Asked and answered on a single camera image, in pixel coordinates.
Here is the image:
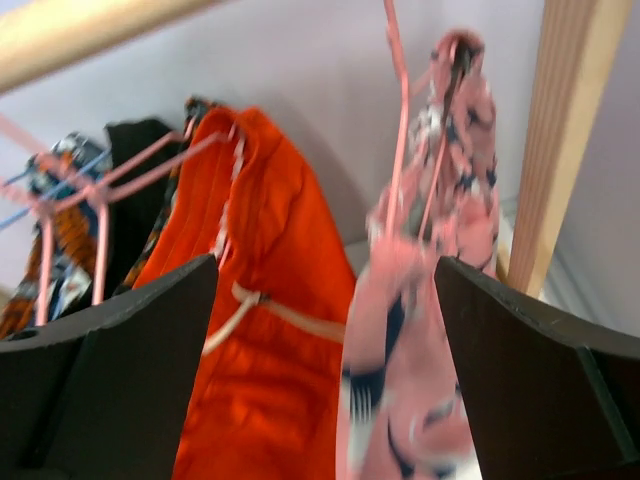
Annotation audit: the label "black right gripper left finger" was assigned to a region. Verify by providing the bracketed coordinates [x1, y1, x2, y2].
[1, 255, 218, 479]

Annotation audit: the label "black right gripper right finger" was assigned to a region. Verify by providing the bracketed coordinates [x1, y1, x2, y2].
[435, 257, 639, 479]

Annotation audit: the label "pink patterned shorts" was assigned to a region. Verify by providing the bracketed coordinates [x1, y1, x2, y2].
[336, 30, 499, 479]

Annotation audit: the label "pink wire hanger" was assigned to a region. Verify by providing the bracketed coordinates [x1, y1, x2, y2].
[2, 118, 194, 329]
[383, 0, 471, 240]
[1, 126, 236, 325]

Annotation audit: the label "blue wire hanger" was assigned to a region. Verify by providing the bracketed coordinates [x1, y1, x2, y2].
[1, 150, 111, 230]

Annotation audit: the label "black shorts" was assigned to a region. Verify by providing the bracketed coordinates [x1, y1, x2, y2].
[104, 117, 170, 298]

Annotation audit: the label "orange grey camouflage shorts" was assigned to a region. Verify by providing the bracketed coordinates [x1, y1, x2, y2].
[104, 117, 181, 298]

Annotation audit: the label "blue orange cartoon shorts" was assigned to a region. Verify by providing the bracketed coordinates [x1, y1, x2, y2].
[1, 132, 112, 337]

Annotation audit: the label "wooden clothes rack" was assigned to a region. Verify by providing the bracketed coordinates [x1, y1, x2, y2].
[1, 1, 633, 295]

